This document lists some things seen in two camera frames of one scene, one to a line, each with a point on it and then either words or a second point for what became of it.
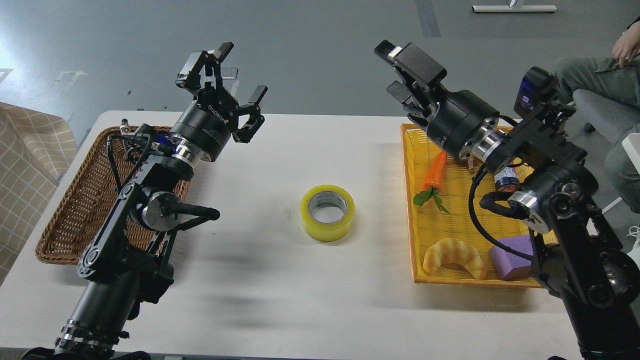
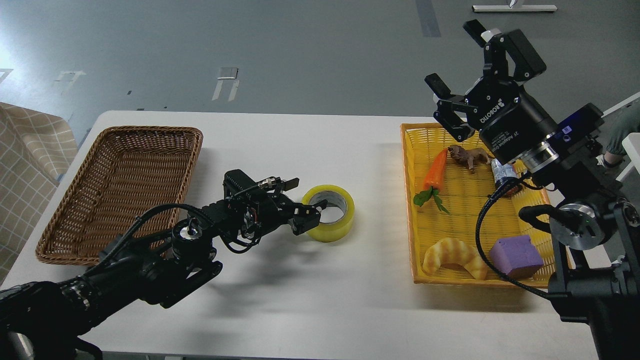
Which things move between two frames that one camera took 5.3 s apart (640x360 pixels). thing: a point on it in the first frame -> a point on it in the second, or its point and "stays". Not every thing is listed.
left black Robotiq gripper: (207, 123) -> (264, 210)
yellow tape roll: (327, 213) stays
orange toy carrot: (433, 182) stays
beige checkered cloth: (35, 147) stays
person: (618, 76) -> (624, 123)
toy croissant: (456, 250) stays
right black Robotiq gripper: (462, 122) -> (509, 122)
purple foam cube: (508, 266) stays
